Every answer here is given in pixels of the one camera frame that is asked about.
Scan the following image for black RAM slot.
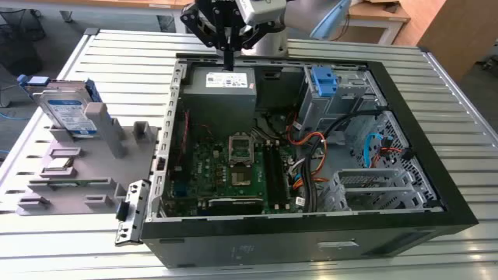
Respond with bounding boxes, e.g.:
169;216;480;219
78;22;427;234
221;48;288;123
271;140;285;209
276;140;291;209
261;140;275;208
265;140;279;208

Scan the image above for office chair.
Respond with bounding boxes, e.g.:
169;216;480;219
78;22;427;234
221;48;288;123
476;54;498;71

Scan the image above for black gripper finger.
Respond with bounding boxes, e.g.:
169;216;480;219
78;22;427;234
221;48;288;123
228;22;285;72
180;6;231;72

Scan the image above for black graphics card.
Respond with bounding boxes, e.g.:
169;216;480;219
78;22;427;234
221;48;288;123
196;197;265;215

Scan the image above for wooden desk white frame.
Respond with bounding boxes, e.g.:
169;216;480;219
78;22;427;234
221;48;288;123
333;0;412;44

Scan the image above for red orange yellow wire loom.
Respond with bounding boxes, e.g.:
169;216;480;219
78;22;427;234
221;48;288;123
285;121;331;193

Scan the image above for orange yellow disk power wire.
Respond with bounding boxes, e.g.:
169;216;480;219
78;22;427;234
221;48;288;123
375;146;414;169

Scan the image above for blue plastic drive latch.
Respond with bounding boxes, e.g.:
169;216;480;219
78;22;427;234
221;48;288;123
311;66;339;97

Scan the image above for green RAM stick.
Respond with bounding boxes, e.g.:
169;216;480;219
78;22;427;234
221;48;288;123
45;180;92;186

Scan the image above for CPU socket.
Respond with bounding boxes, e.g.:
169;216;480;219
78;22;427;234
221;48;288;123
229;166;253;187

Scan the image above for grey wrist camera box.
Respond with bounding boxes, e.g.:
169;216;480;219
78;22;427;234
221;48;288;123
235;0;287;26

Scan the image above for black smooth cable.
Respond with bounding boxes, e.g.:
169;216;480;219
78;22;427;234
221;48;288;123
301;115;380;212

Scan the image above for grey power supply unit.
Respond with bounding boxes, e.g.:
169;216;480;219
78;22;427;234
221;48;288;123
180;65;257;137

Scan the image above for long wooden top desk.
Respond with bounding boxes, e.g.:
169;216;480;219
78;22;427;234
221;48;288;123
57;0;197;33

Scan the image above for hard disk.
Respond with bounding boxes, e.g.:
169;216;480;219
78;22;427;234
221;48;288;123
17;74;104;138

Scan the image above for black braided sleeve cable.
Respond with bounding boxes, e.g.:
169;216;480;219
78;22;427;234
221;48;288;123
304;109;384;212

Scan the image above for silver socket cover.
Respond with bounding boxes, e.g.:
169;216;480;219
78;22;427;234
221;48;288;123
228;132;256;165

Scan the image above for silver slot retainer bracket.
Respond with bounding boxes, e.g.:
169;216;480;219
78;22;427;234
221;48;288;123
113;179;152;244

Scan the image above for silver disk bay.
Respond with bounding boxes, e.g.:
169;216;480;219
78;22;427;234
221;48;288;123
317;167;428;212

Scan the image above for silver drive cage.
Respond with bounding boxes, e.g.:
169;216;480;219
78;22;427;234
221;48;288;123
297;65;390;141

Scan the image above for yellow black power wire bundle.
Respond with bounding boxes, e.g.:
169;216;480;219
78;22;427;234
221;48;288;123
251;124;291;142

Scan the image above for black open PC case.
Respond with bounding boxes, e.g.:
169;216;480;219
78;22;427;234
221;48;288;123
139;52;479;269

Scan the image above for black mesh bin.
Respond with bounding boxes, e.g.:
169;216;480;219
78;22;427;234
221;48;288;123
0;8;45;77

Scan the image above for blue data wire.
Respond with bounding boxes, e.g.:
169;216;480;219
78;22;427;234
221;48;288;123
364;132;392;169

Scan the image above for green motherboard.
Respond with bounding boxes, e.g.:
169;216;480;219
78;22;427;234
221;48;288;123
167;131;308;216

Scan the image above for grey parts rack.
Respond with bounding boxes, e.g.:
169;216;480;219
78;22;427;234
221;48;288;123
14;101;163;216

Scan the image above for CPU chip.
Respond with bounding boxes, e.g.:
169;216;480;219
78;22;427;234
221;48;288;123
44;157;74;172

